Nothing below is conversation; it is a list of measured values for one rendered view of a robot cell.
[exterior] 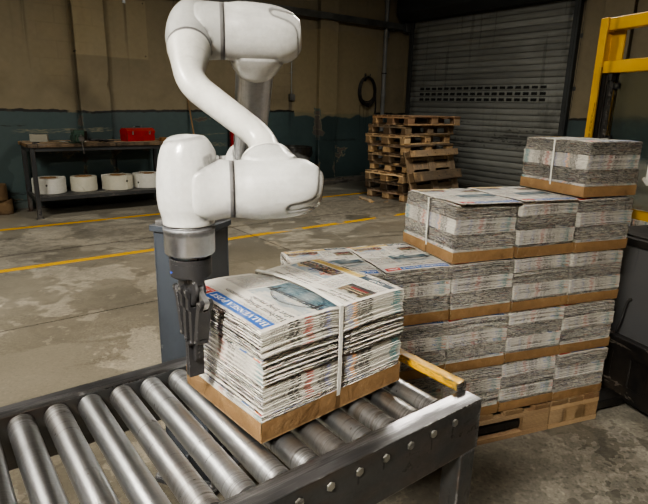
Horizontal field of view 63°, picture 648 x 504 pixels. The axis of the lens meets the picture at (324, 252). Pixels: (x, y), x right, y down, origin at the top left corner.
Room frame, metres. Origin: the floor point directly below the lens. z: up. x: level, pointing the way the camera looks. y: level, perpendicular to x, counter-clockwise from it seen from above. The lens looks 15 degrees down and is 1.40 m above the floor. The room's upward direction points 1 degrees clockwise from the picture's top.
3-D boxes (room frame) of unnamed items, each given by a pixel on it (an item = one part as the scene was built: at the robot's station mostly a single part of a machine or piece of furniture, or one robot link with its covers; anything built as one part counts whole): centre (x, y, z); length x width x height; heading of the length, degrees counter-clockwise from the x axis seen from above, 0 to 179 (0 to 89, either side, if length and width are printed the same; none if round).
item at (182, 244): (0.92, 0.24, 1.16); 0.09 x 0.09 x 0.06
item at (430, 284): (2.10, -0.43, 0.42); 1.17 x 0.39 x 0.83; 110
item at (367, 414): (1.10, -0.01, 0.77); 0.47 x 0.05 x 0.05; 38
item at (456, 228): (2.15, -0.55, 0.95); 0.38 x 0.29 x 0.23; 21
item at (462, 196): (2.13, -0.56, 1.06); 0.37 x 0.29 x 0.01; 22
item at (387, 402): (1.14, -0.06, 0.77); 0.47 x 0.05 x 0.05; 38
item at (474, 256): (2.15, -0.55, 0.86); 0.38 x 0.29 x 0.04; 21
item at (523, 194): (2.24, -0.83, 1.06); 0.37 x 0.28 x 0.01; 22
